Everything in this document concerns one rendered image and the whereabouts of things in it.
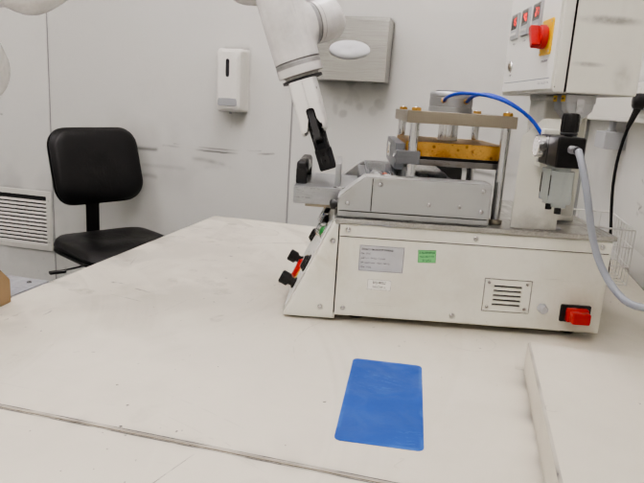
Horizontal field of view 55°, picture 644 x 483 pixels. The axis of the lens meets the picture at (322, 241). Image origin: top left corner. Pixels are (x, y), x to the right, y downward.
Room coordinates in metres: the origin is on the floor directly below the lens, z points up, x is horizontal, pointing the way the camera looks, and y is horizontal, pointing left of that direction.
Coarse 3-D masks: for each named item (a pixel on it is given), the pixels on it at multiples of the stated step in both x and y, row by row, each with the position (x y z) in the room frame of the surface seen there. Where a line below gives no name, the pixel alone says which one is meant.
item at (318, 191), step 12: (336, 168) 1.09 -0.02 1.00; (312, 180) 1.14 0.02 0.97; (324, 180) 1.16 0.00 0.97; (336, 180) 1.09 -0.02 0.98; (348, 180) 1.18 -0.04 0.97; (300, 192) 1.06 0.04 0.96; (312, 192) 1.06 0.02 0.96; (324, 192) 1.06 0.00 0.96; (336, 192) 1.06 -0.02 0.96; (312, 204) 1.08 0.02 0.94; (324, 204) 1.06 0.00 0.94
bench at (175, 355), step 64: (128, 256) 1.33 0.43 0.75; (192, 256) 1.37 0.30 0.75; (256, 256) 1.40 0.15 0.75; (0, 320) 0.90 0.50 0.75; (64, 320) 0.92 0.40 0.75; (128, 320) 0.94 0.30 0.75; (192, 320) 0.96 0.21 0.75; (256, 320) 0.98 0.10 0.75; (320, 320) 1.00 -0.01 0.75; (384, 320) 1.02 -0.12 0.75; (640, 320) 1.10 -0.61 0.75; (0, 384) 0.70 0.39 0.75; (64, 384) 0.71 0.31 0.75; (128, 384) 0.72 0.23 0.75; (192, 384) 0.73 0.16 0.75; (256, 384) 0.74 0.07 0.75; (320, 384) 0.75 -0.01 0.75; (448, 384) 0.78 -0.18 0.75; (512, 384) 0.79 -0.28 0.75; (0, 448) 0.56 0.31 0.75; (64, 448) 0.57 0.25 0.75; (128, 448) 0.57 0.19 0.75; (192, 448) 0.58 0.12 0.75; (256, 448) 0.59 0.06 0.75; (320, 448) 0.60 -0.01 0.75; (384, 448) 0.60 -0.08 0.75; (448, 448) 0.61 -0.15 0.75; (512, 448) 0.62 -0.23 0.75
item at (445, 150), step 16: (448, 128) 1.14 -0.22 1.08; (432, 144) 1.06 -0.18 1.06; (448, 144) 1.06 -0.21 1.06; (464, 144) 1.06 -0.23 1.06; (480, 144) 1.10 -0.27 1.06; (432, 160) 1.06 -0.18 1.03; (448, 160) 1.06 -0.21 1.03; (464, 160) 1.06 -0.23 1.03; (480, 160) 1.06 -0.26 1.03; (496, 160) 1.06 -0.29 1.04
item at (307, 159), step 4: (304, 156) 1.18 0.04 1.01; (308, 156) 1.19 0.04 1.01; (300, 160) 1.10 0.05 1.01; (304, 160) 1.11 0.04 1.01; (308, 160) 1.13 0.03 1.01; (300, 164) 1.09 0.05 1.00; (304, 164) 1.09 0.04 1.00; (308, 164) 1.11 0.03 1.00; (296, 168) 1.10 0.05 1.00; (300, 168) 1.09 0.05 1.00; (304, 168) 1.09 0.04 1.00; (308, 168) 1.11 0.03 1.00; (296, 172) 1.10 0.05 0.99; (300, 172) 1.09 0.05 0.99; (304, 172) 1.09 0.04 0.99; (308, 172) 1.23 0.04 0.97; (296, 176) 1.10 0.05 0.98; (300, 176) 1.09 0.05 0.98; (304, 176) 1.09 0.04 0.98; (296, 180) 1.09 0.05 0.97; (300, 180) 1.09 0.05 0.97; (304, 180) 1.09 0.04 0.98
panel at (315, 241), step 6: (330, 216) 1.14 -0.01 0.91; (330, 222) 1.05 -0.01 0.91; (324, 234) 1.03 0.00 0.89; (312, 240) 1.26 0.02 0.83; (318, 240) 1.09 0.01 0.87; (312, 246) 1.15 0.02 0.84; (318, 246) 1.02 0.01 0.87; (306, 252) 1.25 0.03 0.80; (312, 252) 1.06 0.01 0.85; (312, 258) 1.02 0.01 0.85; (306, 264) 1.03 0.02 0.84; (300, 270) 1.12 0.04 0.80; (300, 276) 1.04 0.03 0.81; (294, 288) 1.02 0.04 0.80; (288, 294) 1.08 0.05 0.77; (288, 300) 1.02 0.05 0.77
